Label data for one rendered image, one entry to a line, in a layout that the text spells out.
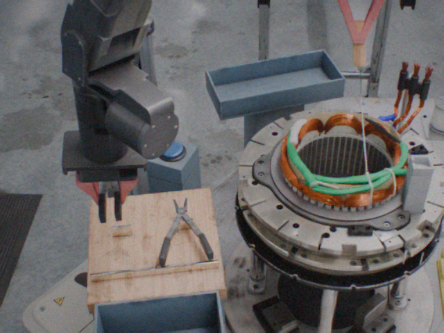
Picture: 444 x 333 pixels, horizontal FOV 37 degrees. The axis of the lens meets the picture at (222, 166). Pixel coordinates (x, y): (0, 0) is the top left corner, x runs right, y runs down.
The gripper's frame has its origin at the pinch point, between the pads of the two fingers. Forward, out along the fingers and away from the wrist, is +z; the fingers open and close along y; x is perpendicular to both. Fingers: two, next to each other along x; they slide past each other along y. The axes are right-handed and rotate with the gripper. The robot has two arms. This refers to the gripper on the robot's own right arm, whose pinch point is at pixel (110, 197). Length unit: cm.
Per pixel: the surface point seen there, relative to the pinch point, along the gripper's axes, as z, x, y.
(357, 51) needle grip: -14.7, 10.5, 33.4
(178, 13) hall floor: 130, 249, 26
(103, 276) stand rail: 10.7, -4.9, -1.6
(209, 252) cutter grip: 7.8, -4.2, 13.0
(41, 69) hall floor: 133, 206, -43
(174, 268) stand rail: 10.1, -4.8, 8.1
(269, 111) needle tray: 16.7, 35.4, 28.8
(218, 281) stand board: 10.5, -7.0, 14.0
